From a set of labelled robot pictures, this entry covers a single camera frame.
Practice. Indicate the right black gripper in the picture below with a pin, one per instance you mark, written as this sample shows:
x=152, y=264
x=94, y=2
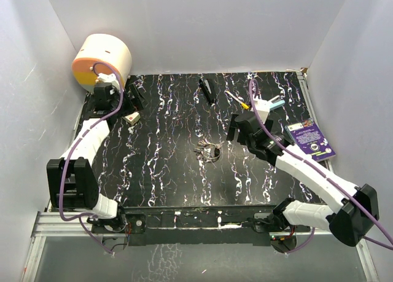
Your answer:
x=233, y=126

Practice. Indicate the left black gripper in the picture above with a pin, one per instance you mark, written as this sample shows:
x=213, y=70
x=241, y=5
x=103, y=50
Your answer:
x=140, y=101

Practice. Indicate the metal keyring with clips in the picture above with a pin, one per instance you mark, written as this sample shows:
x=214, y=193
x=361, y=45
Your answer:
x=203, y=151

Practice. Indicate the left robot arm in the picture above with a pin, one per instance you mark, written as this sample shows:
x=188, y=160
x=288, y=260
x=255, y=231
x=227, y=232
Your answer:
x=72, y=184

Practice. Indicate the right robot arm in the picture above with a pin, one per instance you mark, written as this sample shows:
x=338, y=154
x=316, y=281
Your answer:
x=348, y=211

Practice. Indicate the small cream card box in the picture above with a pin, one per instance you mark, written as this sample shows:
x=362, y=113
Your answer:
x=132, y=118

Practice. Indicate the white pen yellow tip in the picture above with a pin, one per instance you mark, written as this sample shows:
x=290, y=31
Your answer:
x=243, y=104

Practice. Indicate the light blue mini stapler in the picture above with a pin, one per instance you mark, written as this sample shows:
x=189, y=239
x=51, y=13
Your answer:
x=276, y=102

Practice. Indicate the black stapler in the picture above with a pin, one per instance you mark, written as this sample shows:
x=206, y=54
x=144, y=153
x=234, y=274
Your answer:
x=208, y=88

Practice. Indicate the white cylindrical drawer box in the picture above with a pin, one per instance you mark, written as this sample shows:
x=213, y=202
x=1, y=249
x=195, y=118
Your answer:
x=101, y=53

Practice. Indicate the purple booklet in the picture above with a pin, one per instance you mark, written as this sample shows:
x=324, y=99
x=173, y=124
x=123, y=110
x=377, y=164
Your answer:
x=307, y=135

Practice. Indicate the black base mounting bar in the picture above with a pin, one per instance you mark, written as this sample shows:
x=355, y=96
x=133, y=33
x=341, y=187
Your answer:
x=194, y=225

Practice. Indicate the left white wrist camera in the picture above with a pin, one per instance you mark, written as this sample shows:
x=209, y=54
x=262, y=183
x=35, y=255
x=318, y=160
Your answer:
x=108, y=78

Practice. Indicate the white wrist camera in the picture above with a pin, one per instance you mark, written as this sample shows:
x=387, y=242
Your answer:
x=262, y=108
x=108, y=78

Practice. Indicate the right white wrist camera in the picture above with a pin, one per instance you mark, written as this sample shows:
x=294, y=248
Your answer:
x=262, y=108

